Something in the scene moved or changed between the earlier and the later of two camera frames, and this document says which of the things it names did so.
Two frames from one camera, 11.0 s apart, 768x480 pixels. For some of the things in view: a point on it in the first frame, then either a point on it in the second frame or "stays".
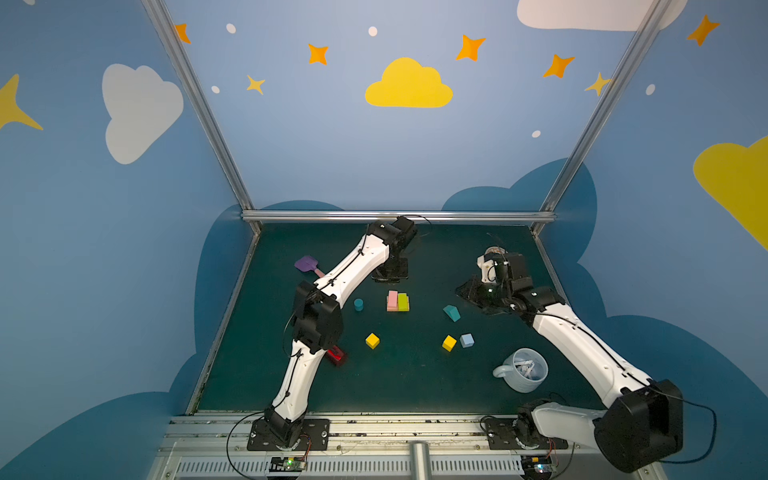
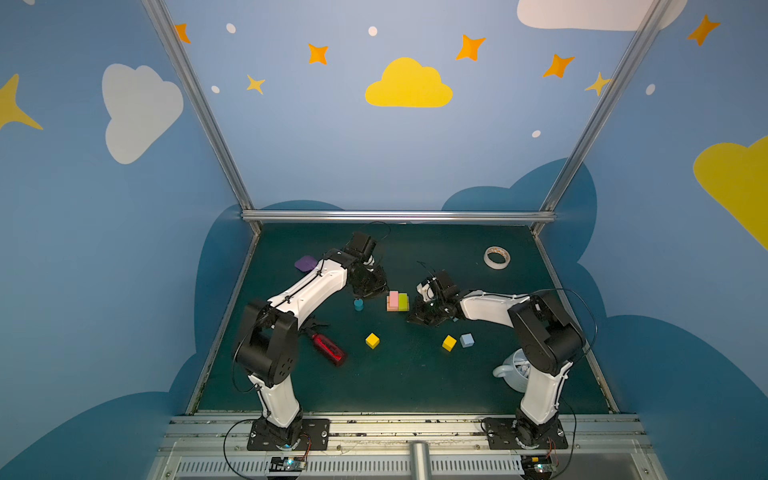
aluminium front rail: x=205 y=446 stays
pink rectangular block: x=393 y=301 stays
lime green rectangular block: x=403 y=302 stays
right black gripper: x=480 y=292 -> x=429 y=309
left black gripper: x=390 y=270 -> x=369 y=282
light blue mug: x=524 y=370 stays
